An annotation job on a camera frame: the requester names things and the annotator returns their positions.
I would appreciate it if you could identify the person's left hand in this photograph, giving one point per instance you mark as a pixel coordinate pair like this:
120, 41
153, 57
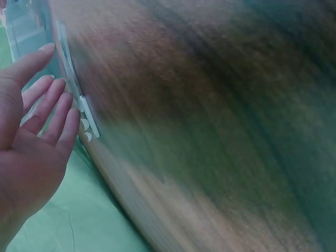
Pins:
23, 162

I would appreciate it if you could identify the clear plastic container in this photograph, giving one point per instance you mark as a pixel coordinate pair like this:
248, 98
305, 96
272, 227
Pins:
29, 29

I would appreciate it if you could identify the person's left thumb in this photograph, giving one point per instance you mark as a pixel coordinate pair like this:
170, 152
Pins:
31, 60

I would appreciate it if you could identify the white round piece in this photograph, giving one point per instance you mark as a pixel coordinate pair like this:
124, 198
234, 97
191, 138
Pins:
88, 136
84, 124

